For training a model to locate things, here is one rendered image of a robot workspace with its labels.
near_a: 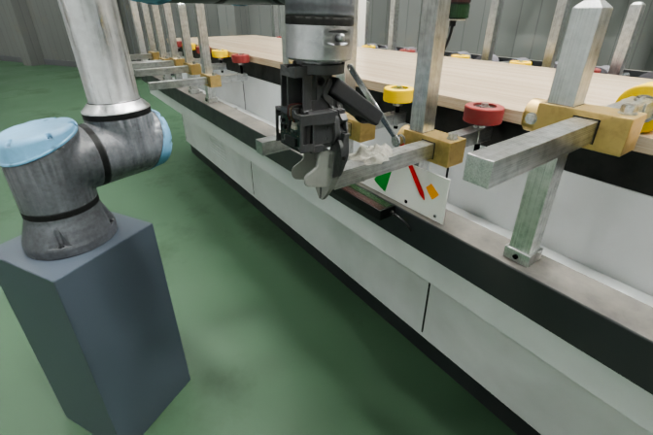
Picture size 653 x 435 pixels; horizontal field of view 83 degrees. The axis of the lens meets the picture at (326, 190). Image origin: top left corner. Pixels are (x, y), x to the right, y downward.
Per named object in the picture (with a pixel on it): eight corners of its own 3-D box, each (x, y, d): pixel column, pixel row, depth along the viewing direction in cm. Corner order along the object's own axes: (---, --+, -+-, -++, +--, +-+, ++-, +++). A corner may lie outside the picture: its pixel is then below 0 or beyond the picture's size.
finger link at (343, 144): (319, 171, 58) (321, 117, 54) (328, 169, 59) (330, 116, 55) (337, 181, 54) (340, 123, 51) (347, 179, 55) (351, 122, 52)
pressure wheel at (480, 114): (481, 163, 78) (492, 109, 73) (449, 152, 84) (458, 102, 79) (501, 155, 83) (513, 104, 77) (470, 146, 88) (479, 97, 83)
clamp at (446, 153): (446, 168, 69) (450, 143, 67) (395, 149, 79) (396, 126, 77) (464, 162, 72) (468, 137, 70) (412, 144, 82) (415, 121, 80)
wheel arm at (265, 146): (263, 159, 78) (261, 141, 76) (256, 155, 80) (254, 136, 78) (405, 125, 101) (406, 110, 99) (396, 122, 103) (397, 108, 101)
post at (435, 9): (411, 229, 83) (440, -15, 62) (399, 222, 85) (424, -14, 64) (421, 224, 85) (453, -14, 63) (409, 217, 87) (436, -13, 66)
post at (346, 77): (342, 174, 99) (347, -35, 78) (334, 169, 101) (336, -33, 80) (352, 170, 101) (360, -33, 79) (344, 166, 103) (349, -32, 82)
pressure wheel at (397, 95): (411, 133, 97) (416, 88, 92) (381, 132, 98) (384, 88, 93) (408, 124, 105) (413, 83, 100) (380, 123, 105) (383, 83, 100)
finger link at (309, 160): (287, 197, 60) (287, 143, 56) (317, 189, 63) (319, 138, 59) (297, 205, 57) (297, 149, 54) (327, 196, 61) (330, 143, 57)
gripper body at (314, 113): (275, 144, 55) (272, 60, 50) (322, 136, 60) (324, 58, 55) (301, 159, 50) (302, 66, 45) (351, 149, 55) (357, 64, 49)
